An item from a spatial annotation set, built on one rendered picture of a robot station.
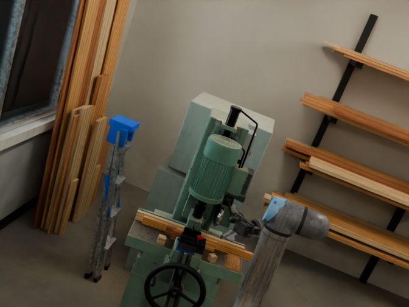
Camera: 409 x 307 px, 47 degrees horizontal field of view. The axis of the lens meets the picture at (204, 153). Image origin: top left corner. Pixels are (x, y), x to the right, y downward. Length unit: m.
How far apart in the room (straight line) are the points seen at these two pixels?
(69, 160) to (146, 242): 1.45
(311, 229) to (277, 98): 2.78
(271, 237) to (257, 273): 0.16
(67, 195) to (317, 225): 2.34
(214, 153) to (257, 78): 2.36
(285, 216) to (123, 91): 3.23
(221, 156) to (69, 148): 1.62
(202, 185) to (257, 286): 0.60
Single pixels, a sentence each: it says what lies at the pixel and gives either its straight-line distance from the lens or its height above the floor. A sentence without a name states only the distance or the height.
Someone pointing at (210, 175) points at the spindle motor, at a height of 1.31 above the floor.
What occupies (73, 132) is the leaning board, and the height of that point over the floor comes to 0.85.
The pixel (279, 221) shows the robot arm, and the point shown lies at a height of 1.39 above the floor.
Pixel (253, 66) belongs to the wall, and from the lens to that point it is 4.50.
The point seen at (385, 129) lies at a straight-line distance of 4.10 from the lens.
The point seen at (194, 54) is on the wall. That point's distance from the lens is 4.57.
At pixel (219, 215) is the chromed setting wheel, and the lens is 2.51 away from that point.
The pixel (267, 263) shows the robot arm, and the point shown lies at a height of 1.21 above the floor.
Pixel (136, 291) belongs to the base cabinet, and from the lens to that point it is 2.50.
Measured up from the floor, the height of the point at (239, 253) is 0.92.
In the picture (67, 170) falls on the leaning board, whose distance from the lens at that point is 3.65.
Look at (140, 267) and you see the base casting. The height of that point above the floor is 0.75.
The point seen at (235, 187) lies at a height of 1.20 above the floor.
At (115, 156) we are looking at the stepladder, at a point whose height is 0.94.
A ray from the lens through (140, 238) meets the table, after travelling 2.35.
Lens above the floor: 2.09
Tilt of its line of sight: 18 degrees down
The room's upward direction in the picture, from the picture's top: 21 degrees clockwise
